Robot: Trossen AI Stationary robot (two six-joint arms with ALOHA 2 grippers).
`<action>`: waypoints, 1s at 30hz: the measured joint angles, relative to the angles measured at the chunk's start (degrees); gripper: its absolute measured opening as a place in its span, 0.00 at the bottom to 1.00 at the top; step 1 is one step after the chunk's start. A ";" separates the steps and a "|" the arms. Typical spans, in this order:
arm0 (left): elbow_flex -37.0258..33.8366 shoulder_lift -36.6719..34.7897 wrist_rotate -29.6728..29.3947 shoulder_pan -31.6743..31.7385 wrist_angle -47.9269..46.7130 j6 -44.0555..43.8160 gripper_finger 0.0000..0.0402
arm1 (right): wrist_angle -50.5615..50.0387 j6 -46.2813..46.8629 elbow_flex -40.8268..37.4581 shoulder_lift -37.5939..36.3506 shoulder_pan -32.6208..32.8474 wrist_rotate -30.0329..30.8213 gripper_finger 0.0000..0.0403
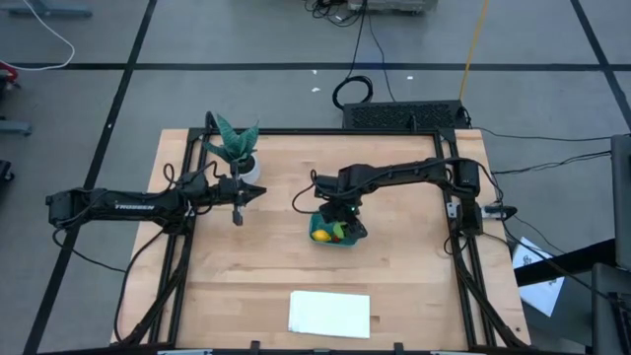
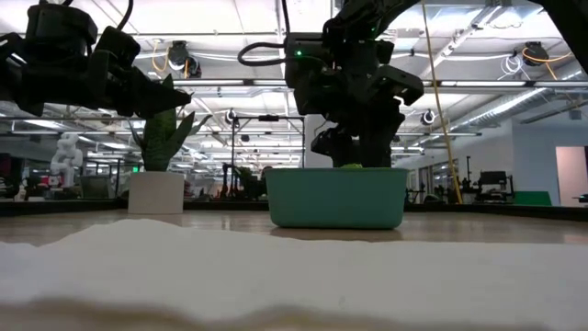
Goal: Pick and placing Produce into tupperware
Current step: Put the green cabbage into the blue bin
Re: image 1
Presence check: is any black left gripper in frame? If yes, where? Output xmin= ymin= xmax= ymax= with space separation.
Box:
xmin=217 ymin=176 xmax=268 ymax=206

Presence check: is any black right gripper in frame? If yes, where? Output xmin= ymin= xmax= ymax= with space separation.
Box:
xmin=318 ymin=196 xmax=369 ymax=240

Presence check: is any teal plastic tupperware container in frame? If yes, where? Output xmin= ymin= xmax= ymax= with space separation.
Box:
xmin=308 ymin=210 xmax=367 ymax=249

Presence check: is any white plant pot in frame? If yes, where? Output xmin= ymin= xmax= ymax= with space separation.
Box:
xmin=236 ymin=154 xmax=261 ymax=185

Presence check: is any green snake plant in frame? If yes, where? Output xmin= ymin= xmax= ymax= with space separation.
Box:
xmin=202 ymin=112 xmax=260 ymax=167

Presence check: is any white folded towel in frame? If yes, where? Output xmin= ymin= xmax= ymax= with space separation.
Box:
xmin=287 ymin=289 xmax=372 ymax=340

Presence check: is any black computer case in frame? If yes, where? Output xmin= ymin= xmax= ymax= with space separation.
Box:
xmin=341 ymin=99 xmax=470 ymax=132

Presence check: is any black adapter box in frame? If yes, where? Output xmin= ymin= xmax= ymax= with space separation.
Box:
xmin=480 ymin=204 xmax=519 ymax=221

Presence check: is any white printed paper sheet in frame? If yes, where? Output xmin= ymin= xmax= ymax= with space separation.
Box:
xmin=511 ymin=236 xmax=566 ymax=319

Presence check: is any grey metal cart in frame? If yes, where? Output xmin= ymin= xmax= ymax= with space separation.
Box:
xmin=344 ymin=0 xmax=440 ymax=15

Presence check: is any red floor object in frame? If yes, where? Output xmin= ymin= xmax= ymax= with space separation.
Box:
xmin=0 ymin=60 xmax=21 ymax=91

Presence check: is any grey furniture foot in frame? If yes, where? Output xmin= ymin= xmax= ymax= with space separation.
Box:
xmin=6 ymin=0 xmax=94 ymax=19

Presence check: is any black aluminium table frame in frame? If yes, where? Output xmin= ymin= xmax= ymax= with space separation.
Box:
xmin=116 ymin=126 xmax=532 ymax=352

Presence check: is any black coiled cable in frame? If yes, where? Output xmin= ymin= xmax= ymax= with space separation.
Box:
xmin=330 ymin=74 xmax=375 ymax=111

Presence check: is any thin black power cable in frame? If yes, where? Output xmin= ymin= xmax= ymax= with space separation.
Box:
xmin=365 ymin=9 xmax=397 ymax=104

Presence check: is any yellow hanging cable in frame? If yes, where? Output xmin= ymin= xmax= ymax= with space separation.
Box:
xmin=457 ymin=0 xmax=491 ymax=103

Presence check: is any white floor cable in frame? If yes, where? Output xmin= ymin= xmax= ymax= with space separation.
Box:
xmin=0 ymin=0 xmax=77 ymax=72

